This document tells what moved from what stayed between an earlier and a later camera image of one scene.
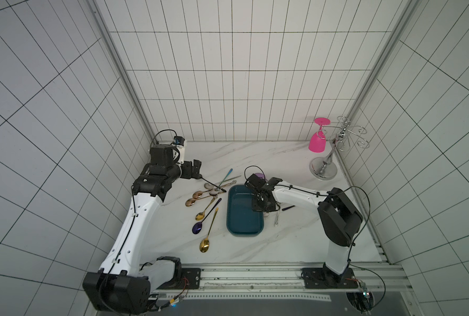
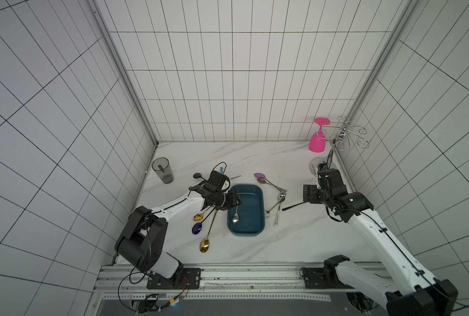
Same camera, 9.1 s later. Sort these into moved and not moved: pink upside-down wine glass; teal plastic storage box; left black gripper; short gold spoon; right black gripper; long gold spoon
Moved: left black gripper; right black gripper
Not moved: short gold spoon; long gold spoon; teal plastic storage box; pink upside-down wine glass
